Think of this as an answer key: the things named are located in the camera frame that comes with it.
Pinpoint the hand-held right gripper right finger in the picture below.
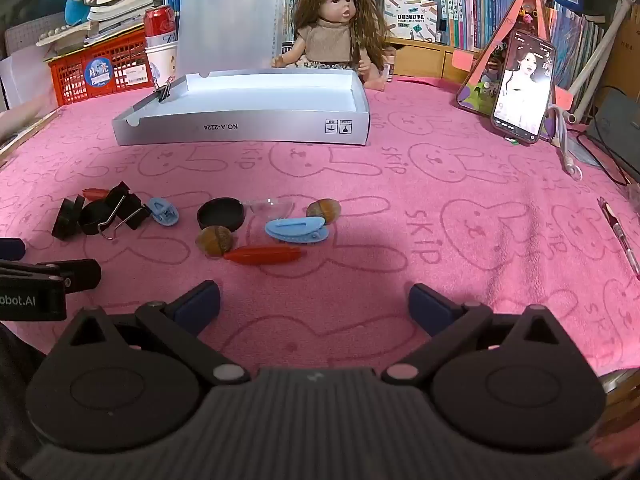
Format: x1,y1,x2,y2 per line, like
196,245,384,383
382,283,586,386

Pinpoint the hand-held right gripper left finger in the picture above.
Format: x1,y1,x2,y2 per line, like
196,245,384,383
47,280,251,386

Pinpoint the brown acorn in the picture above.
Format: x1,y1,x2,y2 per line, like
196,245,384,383
195,225,235,259
306,199,342,225

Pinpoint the black round lid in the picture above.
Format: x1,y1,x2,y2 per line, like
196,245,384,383
196,197,247,232

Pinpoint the small blue hair clip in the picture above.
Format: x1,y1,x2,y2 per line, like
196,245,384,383
147,196,180,227

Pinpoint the large blue hair clip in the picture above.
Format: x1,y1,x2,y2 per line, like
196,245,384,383
264,217,330,246

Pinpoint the clear plastic dish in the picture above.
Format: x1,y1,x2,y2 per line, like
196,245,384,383
242,197,296,222

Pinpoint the grey cardboard box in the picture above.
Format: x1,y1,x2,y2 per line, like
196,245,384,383
111,69,372,147

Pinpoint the pink rabbit print towel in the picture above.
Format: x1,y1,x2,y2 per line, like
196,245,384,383
0,76,640,391

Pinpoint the red plastic basket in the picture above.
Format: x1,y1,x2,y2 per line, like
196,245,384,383
47,27,154,107

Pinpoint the pen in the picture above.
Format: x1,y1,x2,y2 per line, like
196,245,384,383
598,197,640,281

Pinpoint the white paper cup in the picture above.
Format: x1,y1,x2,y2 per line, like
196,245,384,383
145,40,180,89

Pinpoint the smartphone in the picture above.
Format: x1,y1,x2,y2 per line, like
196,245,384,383
491,30,557,145

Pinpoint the wooden drawer organizer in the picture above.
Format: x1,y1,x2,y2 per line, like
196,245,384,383
387,37,497,82

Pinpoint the red soda can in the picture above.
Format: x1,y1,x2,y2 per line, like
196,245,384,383
143,5,177,40

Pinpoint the colourful printed box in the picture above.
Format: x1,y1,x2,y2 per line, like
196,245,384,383
383,0,439,44

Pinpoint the brown-haired doll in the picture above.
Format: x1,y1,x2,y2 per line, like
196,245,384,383
272,0,389,92

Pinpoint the translucent plastic clipboard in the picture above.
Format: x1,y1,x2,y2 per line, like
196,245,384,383
175,0,292,82

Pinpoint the row of books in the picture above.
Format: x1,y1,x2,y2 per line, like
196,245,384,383
286,0,623,92

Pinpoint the pink phone stand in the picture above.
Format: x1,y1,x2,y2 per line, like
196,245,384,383
456,0,574,113

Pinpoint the white cable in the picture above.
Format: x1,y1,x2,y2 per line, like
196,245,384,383
547,104,584,181

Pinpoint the white pipe frame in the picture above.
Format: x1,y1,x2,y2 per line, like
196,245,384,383
566,0,640,126

